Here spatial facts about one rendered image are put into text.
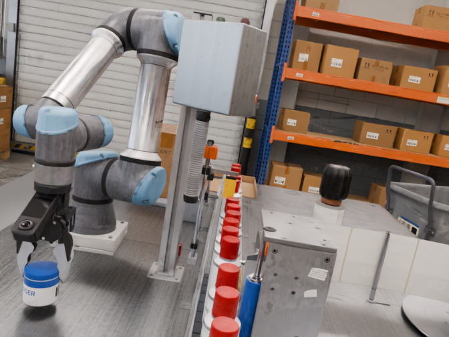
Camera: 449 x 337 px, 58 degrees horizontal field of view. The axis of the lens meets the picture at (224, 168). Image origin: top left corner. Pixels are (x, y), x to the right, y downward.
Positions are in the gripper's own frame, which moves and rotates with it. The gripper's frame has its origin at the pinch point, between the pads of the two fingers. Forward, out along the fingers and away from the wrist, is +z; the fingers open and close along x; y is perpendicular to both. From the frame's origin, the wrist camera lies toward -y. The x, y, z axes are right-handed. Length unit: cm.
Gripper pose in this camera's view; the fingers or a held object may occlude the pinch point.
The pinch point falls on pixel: (42, 276)
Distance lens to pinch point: 96.6
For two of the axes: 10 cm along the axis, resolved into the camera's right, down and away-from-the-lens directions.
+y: -0.1, -2.1, 9.8
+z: -1.6, 9.6, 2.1
